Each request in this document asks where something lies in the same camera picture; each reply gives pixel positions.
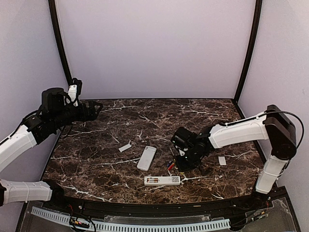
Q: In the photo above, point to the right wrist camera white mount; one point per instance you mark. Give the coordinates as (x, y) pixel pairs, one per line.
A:
(182, 151)

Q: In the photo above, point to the grey remote control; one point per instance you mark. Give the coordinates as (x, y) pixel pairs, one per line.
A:
(146, 158)

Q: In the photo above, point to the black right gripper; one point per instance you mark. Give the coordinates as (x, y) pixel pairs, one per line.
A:
(182, 167)

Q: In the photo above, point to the white slotted cable duct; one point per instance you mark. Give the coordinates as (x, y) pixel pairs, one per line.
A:
(96, 225)

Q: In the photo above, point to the black frame post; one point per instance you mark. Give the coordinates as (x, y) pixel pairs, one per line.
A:
(58, 39)
(249, 52)

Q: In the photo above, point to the right black frame post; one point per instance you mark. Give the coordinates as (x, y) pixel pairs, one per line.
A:
(249, 52)

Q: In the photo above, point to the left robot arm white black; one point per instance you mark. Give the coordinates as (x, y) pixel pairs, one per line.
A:
(58, 110)

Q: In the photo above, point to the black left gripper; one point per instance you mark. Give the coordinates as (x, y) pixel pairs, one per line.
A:
(91, 115)

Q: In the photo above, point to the left black frame post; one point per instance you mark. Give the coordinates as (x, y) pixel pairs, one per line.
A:
(58, 39)

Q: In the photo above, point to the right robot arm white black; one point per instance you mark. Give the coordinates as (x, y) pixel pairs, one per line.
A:
(273, 125)

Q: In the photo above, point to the white remote control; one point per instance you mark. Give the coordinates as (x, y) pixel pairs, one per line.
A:
(164, 181)

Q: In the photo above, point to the grey battery cover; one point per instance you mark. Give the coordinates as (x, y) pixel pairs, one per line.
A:
(222, 161)

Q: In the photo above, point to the batteries in white remote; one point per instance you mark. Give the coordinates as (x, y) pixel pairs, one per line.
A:
(152, 180)

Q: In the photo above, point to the white remote battery cover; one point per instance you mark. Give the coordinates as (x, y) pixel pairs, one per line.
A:
(125, 147)

